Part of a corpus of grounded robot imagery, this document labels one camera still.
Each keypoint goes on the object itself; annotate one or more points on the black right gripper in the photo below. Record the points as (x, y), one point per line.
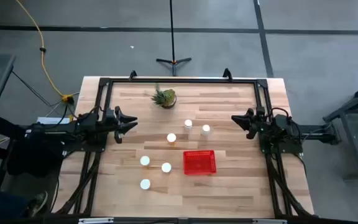
(258, 123)

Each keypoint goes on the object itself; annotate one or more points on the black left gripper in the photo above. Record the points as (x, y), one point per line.
(109, 121)

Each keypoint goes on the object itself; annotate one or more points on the amber pill bottle white cap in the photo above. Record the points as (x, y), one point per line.
(206, 128)
(145, 184)
(171, 137)
(188, 124)

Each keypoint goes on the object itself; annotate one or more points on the amber pill bottle white label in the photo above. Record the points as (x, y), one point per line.
(145, 160)

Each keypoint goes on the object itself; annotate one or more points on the red plastic basket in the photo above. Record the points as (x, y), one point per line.
(199, 162)

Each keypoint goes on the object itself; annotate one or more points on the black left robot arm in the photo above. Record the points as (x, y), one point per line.
(73, 127)

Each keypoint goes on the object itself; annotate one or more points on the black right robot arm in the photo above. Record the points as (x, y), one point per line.
(280, 129)

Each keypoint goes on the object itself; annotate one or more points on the amber pill bottle red print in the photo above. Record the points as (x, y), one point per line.
(166, 167)

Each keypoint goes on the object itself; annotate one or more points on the potted green succulent plant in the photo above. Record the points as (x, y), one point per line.
(165, 98)

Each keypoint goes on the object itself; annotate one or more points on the yellow power plug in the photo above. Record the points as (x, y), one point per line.
(67, 99)

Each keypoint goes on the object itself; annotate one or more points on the white paper sheet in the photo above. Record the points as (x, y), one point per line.
(53, 120)

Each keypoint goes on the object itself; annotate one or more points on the black chair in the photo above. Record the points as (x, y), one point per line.
(33, 155)

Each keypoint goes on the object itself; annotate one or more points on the black tripod stand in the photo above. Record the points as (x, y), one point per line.
(172, 31)

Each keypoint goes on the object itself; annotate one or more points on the grey metal table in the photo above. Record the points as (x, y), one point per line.
(356, 124)

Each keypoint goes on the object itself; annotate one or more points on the person's shoe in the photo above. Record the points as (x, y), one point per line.
(38, 202)

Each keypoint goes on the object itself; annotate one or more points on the black aluminium rig frame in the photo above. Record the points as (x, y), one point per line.
(182, 80)

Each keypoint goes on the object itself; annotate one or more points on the silver bracket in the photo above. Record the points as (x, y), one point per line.
(95, 220)
(269, 221)

